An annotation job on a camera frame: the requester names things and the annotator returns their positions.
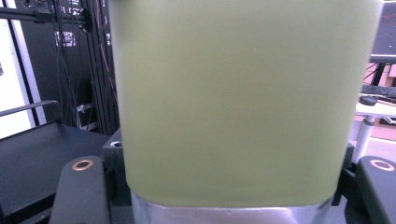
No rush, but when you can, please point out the light wooden desk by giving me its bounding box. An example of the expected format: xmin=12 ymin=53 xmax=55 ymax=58
xmin=350 ymin=102 xmax=396 ymax=163

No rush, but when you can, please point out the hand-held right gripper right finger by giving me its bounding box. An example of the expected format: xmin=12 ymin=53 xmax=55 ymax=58
xmin=331 ymin=142 xmax=396 ymax=224

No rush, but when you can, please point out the black keyboard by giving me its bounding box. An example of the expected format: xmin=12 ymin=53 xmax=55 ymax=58
xmin=360 ymin=84 xmax=396 ymax=99

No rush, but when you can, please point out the dark monitor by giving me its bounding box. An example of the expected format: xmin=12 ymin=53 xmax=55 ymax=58
xmin=369 ymin=0 xmax=396 ymax=65

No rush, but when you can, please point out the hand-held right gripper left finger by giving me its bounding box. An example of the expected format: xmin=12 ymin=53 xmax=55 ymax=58
xmin=48 ymin=128 xmax=132 ymax=224

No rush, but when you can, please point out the green and white container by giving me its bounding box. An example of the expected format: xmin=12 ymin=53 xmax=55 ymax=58
xmin=106 ymin=0 xmax=384 ymax=224

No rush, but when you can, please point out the white wall panel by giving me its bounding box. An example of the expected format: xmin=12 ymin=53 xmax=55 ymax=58
xmin=0 ymin=0 xmax=48 ymax=140

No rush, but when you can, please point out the black computer mouse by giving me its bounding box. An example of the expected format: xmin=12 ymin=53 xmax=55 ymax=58
xmin=359 ymin=95 xmax=378 ymax=107

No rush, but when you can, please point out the dark equipment frame with cables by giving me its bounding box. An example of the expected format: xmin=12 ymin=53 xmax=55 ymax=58
xmin=0 ymin=0 xmax=121 ymax=135

